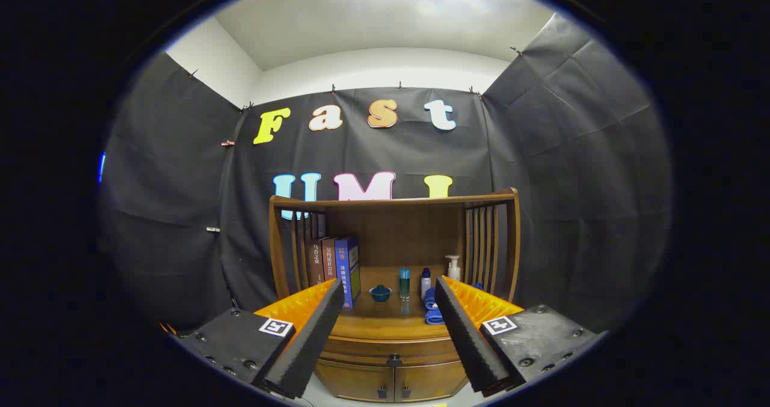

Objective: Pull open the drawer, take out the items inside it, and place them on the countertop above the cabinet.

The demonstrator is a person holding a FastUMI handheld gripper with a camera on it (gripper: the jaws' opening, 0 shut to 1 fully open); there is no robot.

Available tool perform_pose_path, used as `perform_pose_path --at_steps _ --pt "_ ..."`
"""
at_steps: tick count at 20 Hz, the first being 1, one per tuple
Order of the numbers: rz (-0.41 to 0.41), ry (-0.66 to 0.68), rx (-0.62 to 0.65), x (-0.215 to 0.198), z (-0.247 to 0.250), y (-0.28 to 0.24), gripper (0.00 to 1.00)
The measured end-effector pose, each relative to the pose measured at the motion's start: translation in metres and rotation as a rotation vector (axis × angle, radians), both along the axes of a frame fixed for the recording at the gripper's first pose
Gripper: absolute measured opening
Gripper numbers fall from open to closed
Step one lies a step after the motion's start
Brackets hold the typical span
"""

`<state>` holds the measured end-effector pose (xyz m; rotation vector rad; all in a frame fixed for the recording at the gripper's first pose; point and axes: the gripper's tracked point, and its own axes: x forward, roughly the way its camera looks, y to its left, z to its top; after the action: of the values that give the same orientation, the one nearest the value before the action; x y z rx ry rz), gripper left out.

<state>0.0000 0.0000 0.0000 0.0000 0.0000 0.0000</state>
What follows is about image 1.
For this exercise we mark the white pump bottle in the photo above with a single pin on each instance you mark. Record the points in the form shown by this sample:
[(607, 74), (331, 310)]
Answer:
[(453, 269)]

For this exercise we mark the black drawer knob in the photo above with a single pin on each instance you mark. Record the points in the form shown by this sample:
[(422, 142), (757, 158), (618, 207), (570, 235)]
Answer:
[(394, 360)]

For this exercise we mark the blue glass bottle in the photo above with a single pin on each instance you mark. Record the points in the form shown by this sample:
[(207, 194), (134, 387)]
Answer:
[(404, 284)]

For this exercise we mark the white bottle blue cap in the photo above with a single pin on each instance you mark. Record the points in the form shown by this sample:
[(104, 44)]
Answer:
[(426, 284)]

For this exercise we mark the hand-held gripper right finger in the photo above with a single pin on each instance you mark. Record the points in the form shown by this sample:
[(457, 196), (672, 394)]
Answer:
[(469, 341)]

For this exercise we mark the wooden cabinet door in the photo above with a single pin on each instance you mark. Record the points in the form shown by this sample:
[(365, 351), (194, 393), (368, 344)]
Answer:
[(355, 380), (430, 380)]

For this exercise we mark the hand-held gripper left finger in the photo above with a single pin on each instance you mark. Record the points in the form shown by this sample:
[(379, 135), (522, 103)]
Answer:
[(313, 341)]

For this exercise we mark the blue book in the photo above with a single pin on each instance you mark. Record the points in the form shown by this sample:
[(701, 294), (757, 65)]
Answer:
[(348, 269)]

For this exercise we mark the blue lidded teacup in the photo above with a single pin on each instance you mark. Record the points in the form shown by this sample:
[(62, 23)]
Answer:
[(380, 293)]

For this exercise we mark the wooden drawer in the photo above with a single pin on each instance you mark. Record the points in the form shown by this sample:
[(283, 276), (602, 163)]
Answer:
[(361, 348)]

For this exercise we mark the wooden countertop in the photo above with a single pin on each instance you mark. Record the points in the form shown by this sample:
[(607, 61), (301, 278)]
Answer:
[(391, 317)]

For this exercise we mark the reddish brown book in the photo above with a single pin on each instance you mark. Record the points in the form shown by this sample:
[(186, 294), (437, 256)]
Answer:
[(329, 260)]

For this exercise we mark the dark brown book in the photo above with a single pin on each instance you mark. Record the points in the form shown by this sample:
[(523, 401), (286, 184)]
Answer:
[(316, 263)]

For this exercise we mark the blue folded towel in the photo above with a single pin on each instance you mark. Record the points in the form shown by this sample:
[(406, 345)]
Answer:
[(430, 308)]

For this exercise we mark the wooden cabinet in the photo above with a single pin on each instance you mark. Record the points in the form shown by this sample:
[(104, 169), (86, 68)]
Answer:
[(391, 226)]

